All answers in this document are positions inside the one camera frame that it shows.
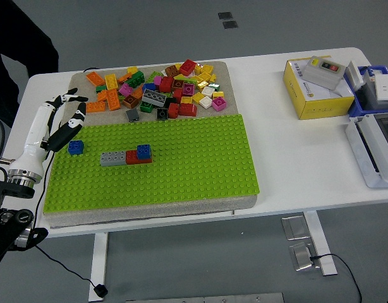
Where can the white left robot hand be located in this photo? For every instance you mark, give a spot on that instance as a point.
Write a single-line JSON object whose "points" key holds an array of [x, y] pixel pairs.
{"points": [[39, 126]]}

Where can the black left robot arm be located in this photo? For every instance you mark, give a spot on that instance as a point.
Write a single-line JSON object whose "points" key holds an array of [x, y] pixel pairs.
{"points": [[14, 189]]}

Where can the orange toy brick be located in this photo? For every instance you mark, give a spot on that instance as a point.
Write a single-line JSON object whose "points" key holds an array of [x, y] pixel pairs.
{"points": [[125, 77], [112, 99], [95, 107], [95, 79], [137, 92], [102, 95]]}

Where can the dark green toy brick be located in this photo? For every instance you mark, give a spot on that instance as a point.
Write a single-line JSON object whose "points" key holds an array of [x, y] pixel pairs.
{"points": [[146, 107], [100, 88], [135, 79], [214, 86]]}

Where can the yellow toy brick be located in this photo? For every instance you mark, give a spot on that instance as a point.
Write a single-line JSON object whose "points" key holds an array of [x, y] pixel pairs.
{"points": [[132, 69], [208, 68], [218, 94], [197, 68], [111, 81], [213, 77], [204, 76], [186, 100], [202, 84], [198, 98]]}

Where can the dark grey toy brick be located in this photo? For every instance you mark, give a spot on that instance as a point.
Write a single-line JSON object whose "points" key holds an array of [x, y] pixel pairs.
{"points": [[132, 115]]}

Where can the magenta toy brick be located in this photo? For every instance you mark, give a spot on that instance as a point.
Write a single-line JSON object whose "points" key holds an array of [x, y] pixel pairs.
{"points": [[126, 90], [219, 104], [188, 89], [157, 81]]}

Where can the long red toy brick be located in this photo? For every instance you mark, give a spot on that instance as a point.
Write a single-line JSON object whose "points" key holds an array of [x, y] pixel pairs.
{"points": [[131, 157]]}

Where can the black toy brick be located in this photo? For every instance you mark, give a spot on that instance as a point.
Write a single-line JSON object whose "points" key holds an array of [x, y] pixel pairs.
{"points": [[170, 101], [162, 113]]}

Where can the lime green toy brick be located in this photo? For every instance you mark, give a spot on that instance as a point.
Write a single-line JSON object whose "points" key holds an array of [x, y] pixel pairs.
{"points": [[184, 77], [153, 76]]}

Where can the dark brown toy brick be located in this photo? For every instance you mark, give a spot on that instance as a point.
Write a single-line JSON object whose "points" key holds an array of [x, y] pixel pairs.
{"points": [[178, 83]]}

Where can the green studded baseplate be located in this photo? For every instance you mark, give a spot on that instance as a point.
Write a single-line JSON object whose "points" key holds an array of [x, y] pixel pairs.
{"points": [[197, 164]]}

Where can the white toy brick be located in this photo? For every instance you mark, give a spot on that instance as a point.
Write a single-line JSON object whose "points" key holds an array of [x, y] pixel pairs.
{"points": [[208, 91], [205, 101]]}

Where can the person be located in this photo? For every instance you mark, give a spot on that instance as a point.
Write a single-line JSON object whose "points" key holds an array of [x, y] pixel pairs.
{"points": [[23, 41]]}

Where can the grey-brown mat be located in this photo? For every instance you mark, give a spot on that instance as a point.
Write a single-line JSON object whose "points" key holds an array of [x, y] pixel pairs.
{"points": [[149, 211]]}

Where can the white table leg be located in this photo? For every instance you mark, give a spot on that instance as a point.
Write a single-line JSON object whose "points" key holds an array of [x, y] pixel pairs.
{"points": [[323, 252], [99, 259]]}

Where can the dark floor outlet plate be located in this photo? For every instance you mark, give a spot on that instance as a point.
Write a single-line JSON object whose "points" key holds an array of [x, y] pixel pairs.
{"points": [[230, 25], [225, 15]]}

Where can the metal floor strip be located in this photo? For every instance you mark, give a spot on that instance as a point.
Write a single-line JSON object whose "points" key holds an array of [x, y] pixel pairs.
{"points": [[213, 299]]}

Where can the silver floor outlet cover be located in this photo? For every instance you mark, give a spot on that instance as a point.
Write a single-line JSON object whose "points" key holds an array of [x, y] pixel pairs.
{"points": [[302, 257], [295, 228]]}

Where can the yellow cardboard box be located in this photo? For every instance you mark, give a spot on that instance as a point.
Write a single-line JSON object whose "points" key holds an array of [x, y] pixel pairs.
{"points": [[326, 107]]}

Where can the blue plastic bin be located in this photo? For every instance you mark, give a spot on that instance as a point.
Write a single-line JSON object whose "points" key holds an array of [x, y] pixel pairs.
{"points": [[356, 109]]}

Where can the white grey plastic part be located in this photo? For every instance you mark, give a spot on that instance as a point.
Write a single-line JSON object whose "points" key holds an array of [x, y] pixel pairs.
{"points": [[353, 74]]}

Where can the grey push-button switch box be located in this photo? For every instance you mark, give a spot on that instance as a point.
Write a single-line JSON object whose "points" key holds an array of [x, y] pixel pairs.
{"points": [[320, 77]]}

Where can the white enclosure with window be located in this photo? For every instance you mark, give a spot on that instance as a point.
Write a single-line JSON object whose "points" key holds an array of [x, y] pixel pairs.
{"points": [[358, 148]]}

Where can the white wall socket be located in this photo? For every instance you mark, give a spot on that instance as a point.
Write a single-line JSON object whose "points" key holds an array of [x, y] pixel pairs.
{"points": [[386, 90]]}

